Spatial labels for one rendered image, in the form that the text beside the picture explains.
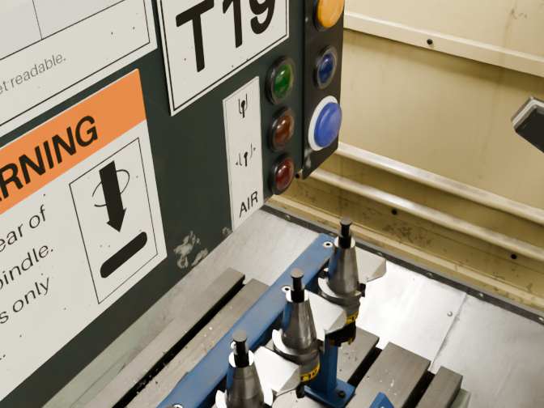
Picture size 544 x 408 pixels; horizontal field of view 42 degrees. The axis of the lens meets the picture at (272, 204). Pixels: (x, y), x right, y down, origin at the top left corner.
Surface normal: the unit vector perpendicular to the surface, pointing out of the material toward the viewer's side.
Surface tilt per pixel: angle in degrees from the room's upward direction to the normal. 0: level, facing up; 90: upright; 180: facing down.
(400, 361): 0
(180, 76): 90
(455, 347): 24
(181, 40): 90
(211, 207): 90
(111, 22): 90
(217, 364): 0
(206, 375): 0
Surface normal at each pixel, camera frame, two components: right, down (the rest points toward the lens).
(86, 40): 0.83, 0.33
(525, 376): -0.25, -0.51
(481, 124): -0.56, 0.52
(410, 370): -0.02, -0.79
